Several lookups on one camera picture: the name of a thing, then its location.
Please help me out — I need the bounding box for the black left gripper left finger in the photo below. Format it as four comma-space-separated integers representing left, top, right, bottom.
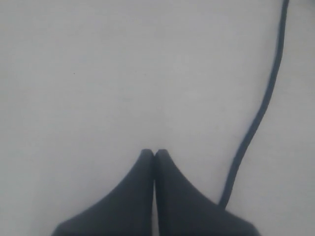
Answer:
53, 149, 154, 236

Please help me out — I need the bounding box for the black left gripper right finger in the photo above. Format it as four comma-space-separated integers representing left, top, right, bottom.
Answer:
154, 149, 259, 236

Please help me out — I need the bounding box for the black cable with plug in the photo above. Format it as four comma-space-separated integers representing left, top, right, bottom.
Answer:
218, 0, 290, 208

